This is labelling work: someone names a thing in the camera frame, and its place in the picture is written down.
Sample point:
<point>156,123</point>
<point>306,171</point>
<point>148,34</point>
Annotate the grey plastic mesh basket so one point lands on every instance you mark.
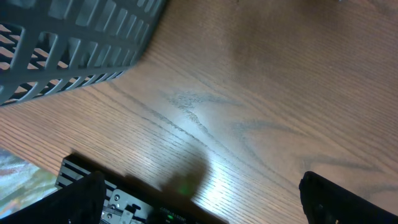
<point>48,47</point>

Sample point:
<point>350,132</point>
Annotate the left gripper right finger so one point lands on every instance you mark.
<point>326,202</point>

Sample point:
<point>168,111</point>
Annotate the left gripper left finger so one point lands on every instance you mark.
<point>80,202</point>

